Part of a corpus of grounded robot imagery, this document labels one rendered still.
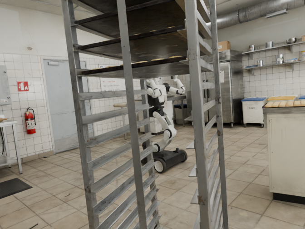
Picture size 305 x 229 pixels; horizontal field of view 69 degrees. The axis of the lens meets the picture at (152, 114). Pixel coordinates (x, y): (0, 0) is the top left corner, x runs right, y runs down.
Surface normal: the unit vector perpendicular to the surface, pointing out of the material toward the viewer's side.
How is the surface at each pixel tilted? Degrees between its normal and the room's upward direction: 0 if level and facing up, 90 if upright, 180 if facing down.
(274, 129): 90
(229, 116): 90
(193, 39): 90
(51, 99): 90
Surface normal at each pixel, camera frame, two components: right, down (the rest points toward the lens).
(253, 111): -0.68, 0.11
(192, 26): -0.37, 0.12
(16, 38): 0.73, 0.00
